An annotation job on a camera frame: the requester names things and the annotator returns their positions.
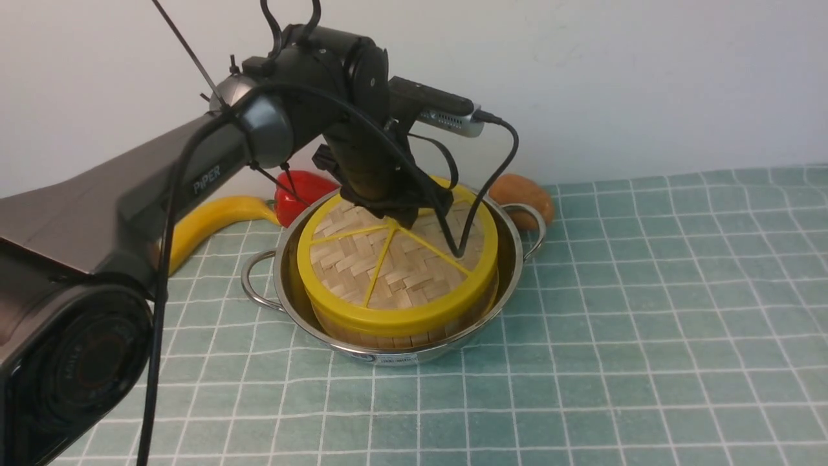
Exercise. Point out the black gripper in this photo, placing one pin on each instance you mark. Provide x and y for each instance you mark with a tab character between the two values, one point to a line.
373	178

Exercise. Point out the yellow-rimmed woven steamer lid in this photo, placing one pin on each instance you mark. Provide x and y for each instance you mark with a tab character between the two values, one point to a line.
343	245

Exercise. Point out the yellow-rimmed bamboo steamer basket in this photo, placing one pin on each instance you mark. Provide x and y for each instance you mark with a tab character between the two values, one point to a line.
388	313

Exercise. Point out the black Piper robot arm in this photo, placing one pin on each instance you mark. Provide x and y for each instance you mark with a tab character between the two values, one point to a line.
80	257

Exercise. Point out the red bell pepper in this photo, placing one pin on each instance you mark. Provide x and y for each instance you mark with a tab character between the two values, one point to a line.
310	186

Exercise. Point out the brown potato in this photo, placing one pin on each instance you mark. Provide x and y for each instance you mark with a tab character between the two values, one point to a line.
513	188

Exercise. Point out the yellow banana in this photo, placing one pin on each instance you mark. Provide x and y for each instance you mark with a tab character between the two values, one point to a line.
207	219

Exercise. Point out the green checkered tablecloth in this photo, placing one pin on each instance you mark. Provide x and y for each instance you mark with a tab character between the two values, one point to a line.
665	321

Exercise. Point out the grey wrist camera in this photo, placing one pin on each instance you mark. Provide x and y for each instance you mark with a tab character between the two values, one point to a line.
413	102

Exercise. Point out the stainless steel two-handled pot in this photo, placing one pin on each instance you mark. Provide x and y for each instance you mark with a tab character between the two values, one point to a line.
271	279

